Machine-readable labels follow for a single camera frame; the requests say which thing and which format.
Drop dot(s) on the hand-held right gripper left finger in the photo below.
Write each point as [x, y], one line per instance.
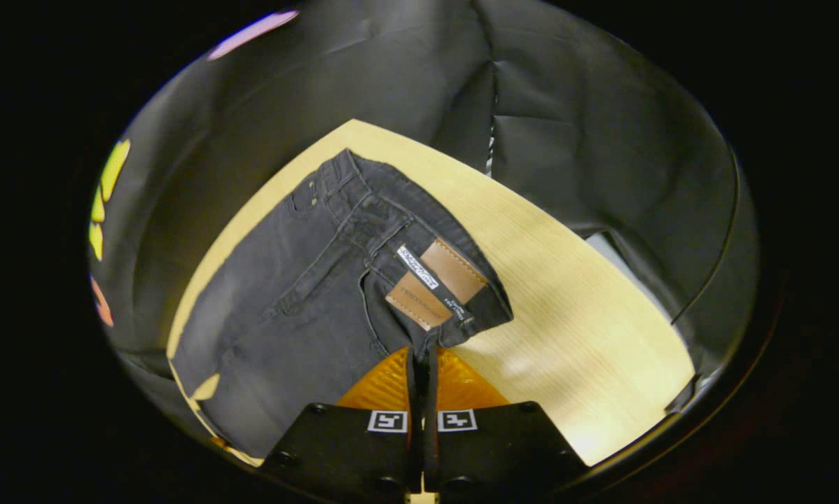
[349, 455]

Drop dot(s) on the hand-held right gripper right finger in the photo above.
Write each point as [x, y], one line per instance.
[496, 455]

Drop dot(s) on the black jeans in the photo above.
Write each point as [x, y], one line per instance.
[286, 336]

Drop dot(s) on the black backdrop cloth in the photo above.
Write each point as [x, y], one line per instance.
[391, 70]

